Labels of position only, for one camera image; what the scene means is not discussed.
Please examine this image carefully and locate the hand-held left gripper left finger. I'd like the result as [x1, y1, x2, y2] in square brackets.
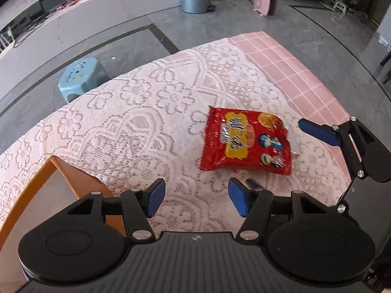
[65, 178, 167, 241]

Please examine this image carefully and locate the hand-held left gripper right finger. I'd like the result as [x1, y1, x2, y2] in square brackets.
[228, 177, 329, 241]

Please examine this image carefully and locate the red snack bag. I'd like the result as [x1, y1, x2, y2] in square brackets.
[200, 105, 293, 176]

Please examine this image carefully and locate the orange cardboard box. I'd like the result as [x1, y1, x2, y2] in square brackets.
[0, 155, 127, 281]

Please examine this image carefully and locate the pink checkered cloth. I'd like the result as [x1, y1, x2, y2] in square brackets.
[229, 31, 352, 171]

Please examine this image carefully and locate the white lace tablecloth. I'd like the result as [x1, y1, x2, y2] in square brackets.
[0, 37, 352, 235]

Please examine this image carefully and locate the pink space heater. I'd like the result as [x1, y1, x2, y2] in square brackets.
[254, 0, 277, 17]

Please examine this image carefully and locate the light blue plastic stool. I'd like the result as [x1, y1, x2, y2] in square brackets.
[58, 58, 110, 104]

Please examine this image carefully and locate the white curved console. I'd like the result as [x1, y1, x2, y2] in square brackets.
[0, 0, 184, 107]

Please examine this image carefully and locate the white router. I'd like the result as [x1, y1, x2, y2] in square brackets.
[0, 26, 16, 58]

